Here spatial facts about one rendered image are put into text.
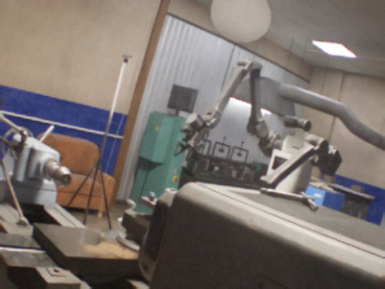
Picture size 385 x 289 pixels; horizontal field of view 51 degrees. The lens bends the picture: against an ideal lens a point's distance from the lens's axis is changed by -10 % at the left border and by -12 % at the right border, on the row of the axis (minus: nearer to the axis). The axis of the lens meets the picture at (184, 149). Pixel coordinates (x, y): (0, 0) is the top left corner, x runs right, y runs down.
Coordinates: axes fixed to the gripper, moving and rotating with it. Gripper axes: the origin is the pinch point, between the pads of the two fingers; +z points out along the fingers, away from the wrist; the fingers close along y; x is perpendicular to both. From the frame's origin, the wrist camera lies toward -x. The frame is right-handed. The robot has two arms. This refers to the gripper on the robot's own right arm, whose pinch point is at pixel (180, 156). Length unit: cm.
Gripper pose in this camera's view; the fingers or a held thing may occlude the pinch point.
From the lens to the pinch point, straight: 227.5
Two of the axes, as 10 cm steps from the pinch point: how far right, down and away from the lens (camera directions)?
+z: -6.1, 7.5, -2.6
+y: 5.8, 2.0, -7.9
